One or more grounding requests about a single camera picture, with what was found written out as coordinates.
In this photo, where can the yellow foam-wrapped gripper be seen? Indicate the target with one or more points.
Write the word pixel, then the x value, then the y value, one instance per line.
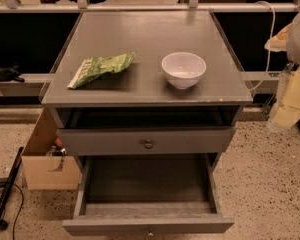
pixel 287 105

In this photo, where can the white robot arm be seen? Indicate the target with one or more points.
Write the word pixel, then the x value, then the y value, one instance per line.
pixel 285 113

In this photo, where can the grey upper drawer with knob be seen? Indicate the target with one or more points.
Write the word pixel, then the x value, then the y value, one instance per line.
pixel 92 142

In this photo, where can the grey wooden drawer cabinet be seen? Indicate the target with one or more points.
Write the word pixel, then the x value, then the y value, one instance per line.
pixel 141 97

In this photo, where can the white bowl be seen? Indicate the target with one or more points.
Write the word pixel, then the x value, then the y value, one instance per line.
pixel 182 69

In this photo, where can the green chip bag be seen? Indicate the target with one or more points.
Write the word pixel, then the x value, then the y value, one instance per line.
pixel 95 67

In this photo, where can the items inside cardboard box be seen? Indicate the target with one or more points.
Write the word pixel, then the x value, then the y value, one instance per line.
pixel 57 149

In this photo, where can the cardboard box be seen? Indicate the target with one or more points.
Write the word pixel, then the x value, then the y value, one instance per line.
pixel 43 171

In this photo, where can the black bag on shelf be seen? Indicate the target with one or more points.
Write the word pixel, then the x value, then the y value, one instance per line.
pixel 10 73

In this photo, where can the black stand bar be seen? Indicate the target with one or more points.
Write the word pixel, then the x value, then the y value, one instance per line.
pixel 6 185

